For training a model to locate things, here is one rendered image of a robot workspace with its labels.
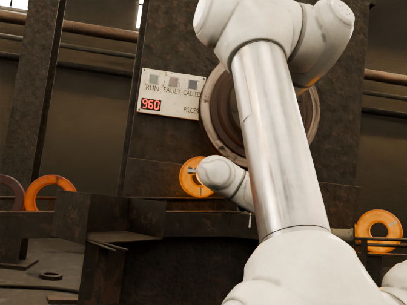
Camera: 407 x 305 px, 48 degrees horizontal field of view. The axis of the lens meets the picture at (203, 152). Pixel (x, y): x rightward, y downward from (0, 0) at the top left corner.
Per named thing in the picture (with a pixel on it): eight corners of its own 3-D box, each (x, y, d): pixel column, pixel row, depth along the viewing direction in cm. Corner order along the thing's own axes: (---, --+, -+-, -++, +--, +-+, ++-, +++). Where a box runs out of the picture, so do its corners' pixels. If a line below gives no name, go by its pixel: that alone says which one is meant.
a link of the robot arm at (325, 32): (312, 54, 110) (261, 40, 105) (360, -6, 96) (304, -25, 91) (323, 96, 103) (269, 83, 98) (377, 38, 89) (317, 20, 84)
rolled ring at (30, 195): (14, 187, 163) (17, 187, 166) (36, 235, 163) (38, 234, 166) (64, 166, 166) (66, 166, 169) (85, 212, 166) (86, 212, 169)
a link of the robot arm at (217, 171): (189, 179, 146) (225, 199, 147) (194, 180, 130) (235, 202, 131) (205, 149, 147) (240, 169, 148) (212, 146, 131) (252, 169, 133)
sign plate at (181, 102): (136, 112, 185) (142, 68, 187) (200, 121, 188) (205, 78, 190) (136, 111, 183) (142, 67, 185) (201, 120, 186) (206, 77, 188)
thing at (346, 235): (331, 244, 174) (331, 227, 175) (356, 244, 170) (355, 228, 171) (328, 244, 168) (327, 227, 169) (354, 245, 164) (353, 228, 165)
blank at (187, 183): (178, 156, 173) (179, 155, 170) (219, 156, 176) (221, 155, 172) (178, 197, 173) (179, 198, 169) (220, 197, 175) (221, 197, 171)
